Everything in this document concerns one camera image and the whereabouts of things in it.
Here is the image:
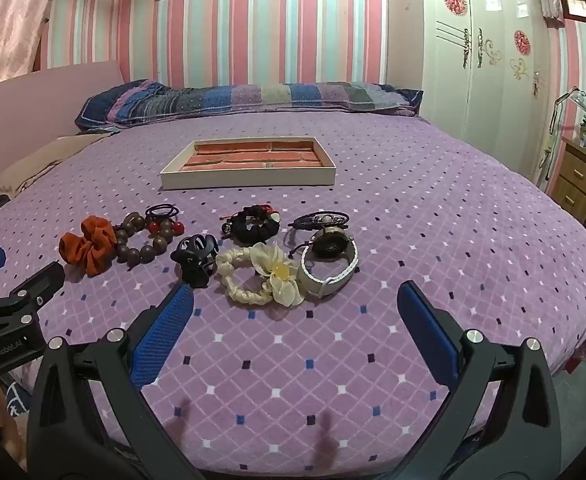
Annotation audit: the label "wooden bead bracelet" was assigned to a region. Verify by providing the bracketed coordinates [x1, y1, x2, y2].
[113, 211, 170, 265]

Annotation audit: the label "person's left forearm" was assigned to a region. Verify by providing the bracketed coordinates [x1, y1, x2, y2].
[0, 380, 30, 469]

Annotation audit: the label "white wardrobe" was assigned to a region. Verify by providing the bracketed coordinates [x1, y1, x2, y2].
[420, 0, 554, 182]

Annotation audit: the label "black hair claw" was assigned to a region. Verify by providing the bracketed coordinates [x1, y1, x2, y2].
[170, 233, 219, 289]

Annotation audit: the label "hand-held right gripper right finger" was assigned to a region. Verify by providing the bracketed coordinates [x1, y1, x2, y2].
[387, 280, 564, 480]

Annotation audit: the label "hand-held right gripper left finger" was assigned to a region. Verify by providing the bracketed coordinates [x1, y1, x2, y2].
[26, 282, 209, 480]

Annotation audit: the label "brick pattern cardboard tray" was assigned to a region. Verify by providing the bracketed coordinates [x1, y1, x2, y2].
[159, 136, 337, 191]

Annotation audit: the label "black hair tie red beads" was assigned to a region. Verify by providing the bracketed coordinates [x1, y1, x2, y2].
[144, 203, 184, 238]

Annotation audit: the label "pink headboard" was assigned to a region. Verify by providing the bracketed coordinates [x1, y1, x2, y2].
[0, 60, 127, 187]

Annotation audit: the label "orange scrunchie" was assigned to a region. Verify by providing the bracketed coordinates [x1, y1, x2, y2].
[58, 215, 119, 277]

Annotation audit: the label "wooden desk with drawers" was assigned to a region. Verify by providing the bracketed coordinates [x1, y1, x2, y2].
[547, 135, 586, 227]

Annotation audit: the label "desk lamp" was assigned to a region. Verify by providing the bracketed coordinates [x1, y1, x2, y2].
[540, 86, 586, 184]

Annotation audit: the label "striped patchwork pillow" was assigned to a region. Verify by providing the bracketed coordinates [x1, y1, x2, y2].
[74, 79, 424, 134]

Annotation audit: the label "purple diamond pattern bedspread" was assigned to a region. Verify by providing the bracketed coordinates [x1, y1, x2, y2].
[0, 110, 586, 477]

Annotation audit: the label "cream flower scrunchie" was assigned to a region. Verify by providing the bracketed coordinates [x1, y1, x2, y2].
[215, 241, 305, 308]

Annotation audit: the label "black scrunchie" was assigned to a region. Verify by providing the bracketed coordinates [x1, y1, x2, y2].
[221, 204, 282, 246]

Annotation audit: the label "black braided cord bracelet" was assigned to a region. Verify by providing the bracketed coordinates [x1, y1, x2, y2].
[284, 211, 350, 256]

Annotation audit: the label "white bangle bracelet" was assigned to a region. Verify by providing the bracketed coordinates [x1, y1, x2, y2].
[297, 226, 360, 301]

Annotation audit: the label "beige blanket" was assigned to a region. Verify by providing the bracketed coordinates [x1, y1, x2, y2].
[0, 132, 120, 197]

